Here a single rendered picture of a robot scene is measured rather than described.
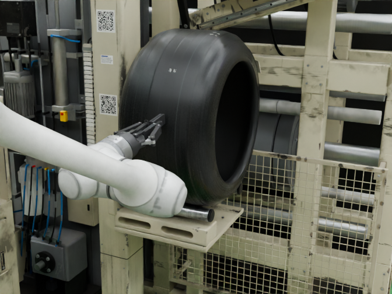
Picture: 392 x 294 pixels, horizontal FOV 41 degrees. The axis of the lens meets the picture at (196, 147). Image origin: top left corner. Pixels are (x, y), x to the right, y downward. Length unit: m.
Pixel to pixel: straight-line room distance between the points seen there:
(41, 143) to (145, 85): 0.68
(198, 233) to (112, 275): 0.53
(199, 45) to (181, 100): 0.20
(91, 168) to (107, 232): 1.07
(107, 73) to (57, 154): 0.92
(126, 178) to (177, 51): 0.66
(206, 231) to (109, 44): 0.71
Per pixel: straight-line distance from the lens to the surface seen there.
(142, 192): 1.10
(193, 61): 1.56
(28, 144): 0.95
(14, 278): 2.07
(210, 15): 2.09
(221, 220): 1.93
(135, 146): 1.33
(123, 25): 1.82
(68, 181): 1.18
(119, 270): 2.10
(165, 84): 1.55
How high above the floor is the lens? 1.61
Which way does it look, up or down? 16 degrees down
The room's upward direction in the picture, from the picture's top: 1 degrees clockwise
